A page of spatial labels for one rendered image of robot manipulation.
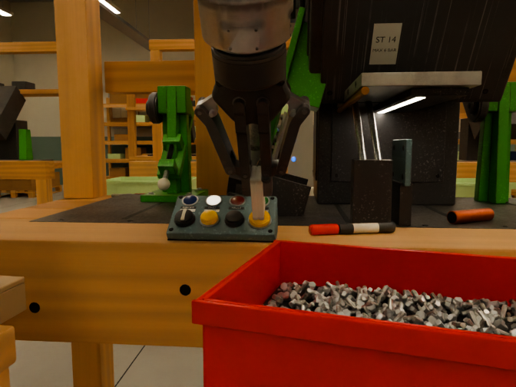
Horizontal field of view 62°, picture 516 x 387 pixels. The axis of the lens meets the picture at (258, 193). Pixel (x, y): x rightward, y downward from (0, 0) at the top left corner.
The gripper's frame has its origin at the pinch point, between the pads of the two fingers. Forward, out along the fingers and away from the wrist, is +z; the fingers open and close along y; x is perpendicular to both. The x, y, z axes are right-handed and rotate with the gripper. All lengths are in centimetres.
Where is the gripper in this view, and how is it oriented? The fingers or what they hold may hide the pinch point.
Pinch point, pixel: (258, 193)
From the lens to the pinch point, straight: 56.1
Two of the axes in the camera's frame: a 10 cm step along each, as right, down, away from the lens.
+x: 0.7, -6.6, 7.5
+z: 0.5, 7.5, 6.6
